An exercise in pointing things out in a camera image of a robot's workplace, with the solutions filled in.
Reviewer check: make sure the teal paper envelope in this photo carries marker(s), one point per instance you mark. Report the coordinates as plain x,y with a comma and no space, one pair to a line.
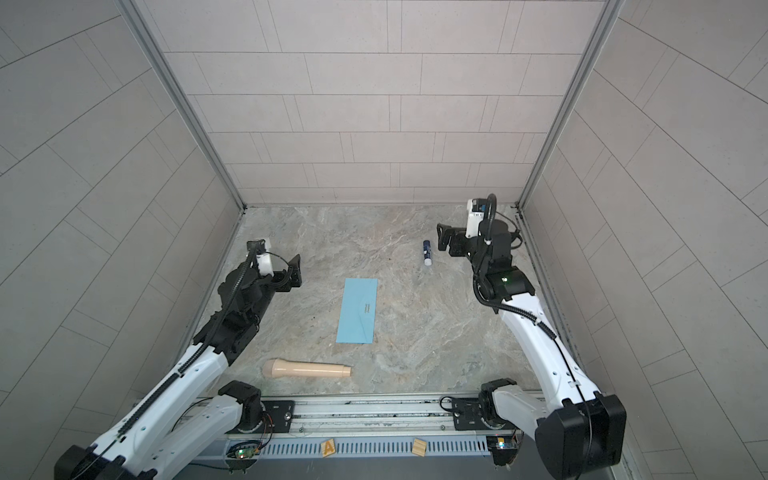
358,309

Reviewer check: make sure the wooden letter A block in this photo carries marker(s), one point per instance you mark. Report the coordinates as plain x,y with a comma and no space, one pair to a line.
328,448

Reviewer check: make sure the grey slotted cable duct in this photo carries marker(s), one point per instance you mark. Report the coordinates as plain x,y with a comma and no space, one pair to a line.
375,447

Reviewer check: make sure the blue white glue stick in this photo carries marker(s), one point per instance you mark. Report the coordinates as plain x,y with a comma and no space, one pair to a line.
427,253

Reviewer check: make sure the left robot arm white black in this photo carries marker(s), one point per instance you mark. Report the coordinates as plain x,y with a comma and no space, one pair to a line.
171,426

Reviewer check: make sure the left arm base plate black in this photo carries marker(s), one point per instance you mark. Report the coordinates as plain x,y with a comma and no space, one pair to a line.
276,417

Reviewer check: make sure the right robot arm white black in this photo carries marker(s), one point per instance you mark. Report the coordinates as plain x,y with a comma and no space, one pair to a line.
506,290

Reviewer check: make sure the left circuit board with wires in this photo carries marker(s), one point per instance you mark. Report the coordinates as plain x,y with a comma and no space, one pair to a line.
244,450

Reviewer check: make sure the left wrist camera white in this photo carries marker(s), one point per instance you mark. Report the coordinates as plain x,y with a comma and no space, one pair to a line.
262,259

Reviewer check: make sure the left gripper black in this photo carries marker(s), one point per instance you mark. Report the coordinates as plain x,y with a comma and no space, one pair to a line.
295,276

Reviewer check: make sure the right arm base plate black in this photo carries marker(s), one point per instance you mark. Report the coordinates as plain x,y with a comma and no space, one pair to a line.
467,415

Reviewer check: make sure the circuit board with wires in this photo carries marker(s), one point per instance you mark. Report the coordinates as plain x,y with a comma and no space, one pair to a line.
244,450
503,450

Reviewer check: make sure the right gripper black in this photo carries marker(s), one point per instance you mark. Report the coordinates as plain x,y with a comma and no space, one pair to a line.
449,234

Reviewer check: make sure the plain wooden block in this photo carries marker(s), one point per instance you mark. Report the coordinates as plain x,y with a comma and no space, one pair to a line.
419,447

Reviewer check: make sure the aluminium mounting rail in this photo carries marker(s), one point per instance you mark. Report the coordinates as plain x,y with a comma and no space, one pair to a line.
372,416

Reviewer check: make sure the right circuit board with wires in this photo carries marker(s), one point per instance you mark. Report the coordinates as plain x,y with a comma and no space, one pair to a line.
503,450

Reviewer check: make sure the beige plastic toy microphone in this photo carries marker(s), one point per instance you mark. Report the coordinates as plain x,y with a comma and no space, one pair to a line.
279,368

